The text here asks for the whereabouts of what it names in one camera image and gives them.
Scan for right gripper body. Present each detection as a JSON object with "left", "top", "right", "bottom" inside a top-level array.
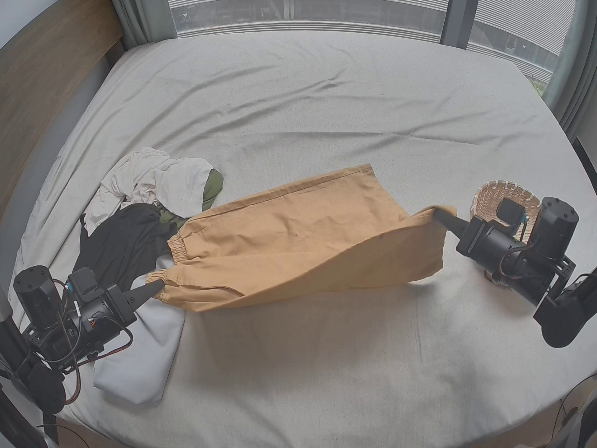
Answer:
[{"left": 455, "top": 216, "right": 518, "bottom": 275}]

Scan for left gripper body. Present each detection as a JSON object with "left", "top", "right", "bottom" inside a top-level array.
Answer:
[{"left": 81, "top": 284, "right": 139, "bottom": 336}]

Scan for tan shorts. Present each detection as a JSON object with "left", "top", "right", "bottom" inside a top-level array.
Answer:
[{"left": 146, "top": 163, "right": 459, "bottom": 315}]

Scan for round woven basket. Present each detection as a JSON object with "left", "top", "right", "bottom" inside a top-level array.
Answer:
[{"left": 470, "top": 180, "right": 544, "bottom": 289}]

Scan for pale blue garment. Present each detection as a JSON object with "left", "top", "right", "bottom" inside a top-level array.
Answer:
[{"left": 92, "top": 255, "right": 186, "bottom": 408}]

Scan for black garment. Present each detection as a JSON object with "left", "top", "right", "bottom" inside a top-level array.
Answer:
[{"left": 75, "top": 203, "right": 174, "bottom": 293}]

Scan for white garment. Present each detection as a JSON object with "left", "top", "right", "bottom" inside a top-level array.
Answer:
[{"left": 85, "top": 147, "right": 215, "bottom": 232}]

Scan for green garment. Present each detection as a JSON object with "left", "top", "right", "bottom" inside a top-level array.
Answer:
[{"left": 158, "top": 167, "right": 224, "bottom": 228}]

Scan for bed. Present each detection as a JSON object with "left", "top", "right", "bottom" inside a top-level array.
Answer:
[{"left": 0, "top": 0, "right": 597, "bottom": 448}]

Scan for grey-green curtain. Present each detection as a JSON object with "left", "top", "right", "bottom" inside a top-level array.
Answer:
[
  {"left": 541, "top": 0, "right": 597, "bottom": 144},
  {"left": 100, "top": 0, "right": 180, "bottom": 49}
]

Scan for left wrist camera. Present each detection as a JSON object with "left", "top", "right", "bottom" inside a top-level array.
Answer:
[{"left": 68, "top": 268, "right": 100, "bottom": 298}]

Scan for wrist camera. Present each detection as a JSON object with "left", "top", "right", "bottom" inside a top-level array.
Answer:
[
  {"left": 496, "top": 197, "right": 529, "bottom": 233},
  {"left": 68, "top": 268, "right": 100, "bottom": 298}
]

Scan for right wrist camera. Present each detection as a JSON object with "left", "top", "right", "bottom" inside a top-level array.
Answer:
[{"left": 496, "top": 197, "right": 529, "bottom": 233}]

